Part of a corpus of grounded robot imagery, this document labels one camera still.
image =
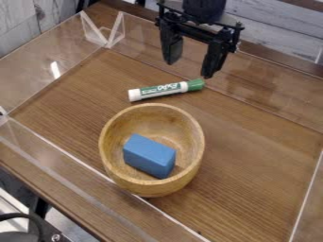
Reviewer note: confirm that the clear acrylic corner bracket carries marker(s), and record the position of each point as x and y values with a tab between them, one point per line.
103	36

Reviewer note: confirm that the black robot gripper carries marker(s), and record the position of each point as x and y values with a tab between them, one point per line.
200	20

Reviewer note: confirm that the black metal table leg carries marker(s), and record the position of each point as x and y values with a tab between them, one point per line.
41	207

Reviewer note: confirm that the blue rectangular block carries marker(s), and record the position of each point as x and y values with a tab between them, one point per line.
148	156

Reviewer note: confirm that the brown wooden bowl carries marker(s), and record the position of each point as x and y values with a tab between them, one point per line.
167	125

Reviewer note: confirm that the green white dry-erase marker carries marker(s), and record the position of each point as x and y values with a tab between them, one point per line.
165	89

